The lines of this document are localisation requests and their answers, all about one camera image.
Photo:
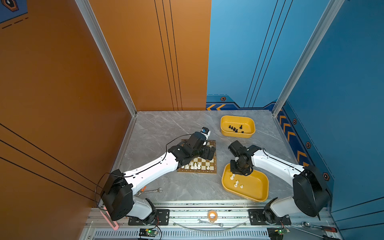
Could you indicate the orange tape roll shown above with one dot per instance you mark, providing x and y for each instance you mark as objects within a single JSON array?
[{"x": 212, "y": 216}]

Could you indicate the silver wrench on table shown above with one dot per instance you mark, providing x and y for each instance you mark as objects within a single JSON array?
[{"x": 159, "y": 190}]

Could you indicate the near yellow tray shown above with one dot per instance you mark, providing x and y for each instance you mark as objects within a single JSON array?
[{"x": 254, "y": 187}]

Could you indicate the green circuit board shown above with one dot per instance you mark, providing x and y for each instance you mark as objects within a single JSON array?
[{"x": 148, "y": 234}]

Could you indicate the far yellow tray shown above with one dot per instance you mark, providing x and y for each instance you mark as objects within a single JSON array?
[{"x": 236, "y": 126}]

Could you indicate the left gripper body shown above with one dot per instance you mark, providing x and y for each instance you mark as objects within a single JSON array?
[{"x": 204, "y": 152}]

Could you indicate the aluminium corner post left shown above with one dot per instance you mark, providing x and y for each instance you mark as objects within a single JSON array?
[{"x": 101, "y": 42}]

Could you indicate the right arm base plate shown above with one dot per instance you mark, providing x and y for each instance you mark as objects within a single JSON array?
[{"x": 258, "y": 217}]

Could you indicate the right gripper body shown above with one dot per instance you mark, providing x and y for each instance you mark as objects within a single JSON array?
[{"x": 237, "y": 167}]

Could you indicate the red handled ratchet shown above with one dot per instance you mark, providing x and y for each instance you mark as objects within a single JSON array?
[{"x": 324, "y": 228}]

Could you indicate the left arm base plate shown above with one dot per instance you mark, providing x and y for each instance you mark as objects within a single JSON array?
[{"x": 159, "y": 217}]

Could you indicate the aluminium corner post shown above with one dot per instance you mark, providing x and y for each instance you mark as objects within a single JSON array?
[
  {"x": 318, "y": 34},
  {"x": 101, "y": 42}
]

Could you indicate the wooden chess board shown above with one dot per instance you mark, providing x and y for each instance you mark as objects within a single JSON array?
[{"x": 200, "y": 166}]

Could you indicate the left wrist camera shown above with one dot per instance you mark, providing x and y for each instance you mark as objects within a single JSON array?
[{"x": 206, "y": 132}]

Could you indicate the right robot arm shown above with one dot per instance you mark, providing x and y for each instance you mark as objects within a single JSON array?
[{"x": 310, "y": 190}]

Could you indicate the aluminium corner post right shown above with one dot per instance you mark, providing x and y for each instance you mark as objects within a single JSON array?
[{"x": 318, "y": 34}]

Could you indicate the silver wrench on rail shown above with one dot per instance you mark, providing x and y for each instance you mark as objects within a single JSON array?
[{"x": 210, "y": 223}]

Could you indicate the pink tool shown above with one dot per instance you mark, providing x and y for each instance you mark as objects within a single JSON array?
[{"x": 113, "y": 224}]

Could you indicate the yellow tray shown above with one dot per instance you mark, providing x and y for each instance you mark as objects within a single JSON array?
[
  {"x": 254, "y": 187},
  {"x": 236, "y": 126}
]

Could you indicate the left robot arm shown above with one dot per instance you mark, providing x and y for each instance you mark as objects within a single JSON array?
[{"x": 118, "y": 193}]

